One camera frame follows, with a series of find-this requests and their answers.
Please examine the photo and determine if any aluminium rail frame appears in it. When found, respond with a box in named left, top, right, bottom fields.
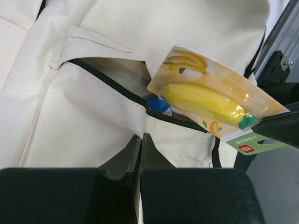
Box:
left=255, top=0, right=299, bottom=84

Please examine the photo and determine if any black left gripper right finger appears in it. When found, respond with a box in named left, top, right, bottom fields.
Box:
left=140, top=133, right=176, bottom=174

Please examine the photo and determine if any beige canvas student backpack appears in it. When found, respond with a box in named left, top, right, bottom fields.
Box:
left=0, top=0, right=270, bottom=168

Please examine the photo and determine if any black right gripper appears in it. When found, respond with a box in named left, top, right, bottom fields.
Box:
left=253, top=50, right=299, bottom=148

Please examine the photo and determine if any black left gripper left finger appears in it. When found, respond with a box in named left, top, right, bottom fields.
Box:
left=98, top=135, right=142, bottom=187

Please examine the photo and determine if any blue pencil sharpener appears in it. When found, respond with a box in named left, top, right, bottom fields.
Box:
left=146, top=97, right=173, bottom=117

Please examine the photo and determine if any banana eraser card pack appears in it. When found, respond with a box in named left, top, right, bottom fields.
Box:
left=148, top=46, right=286, bottom=155

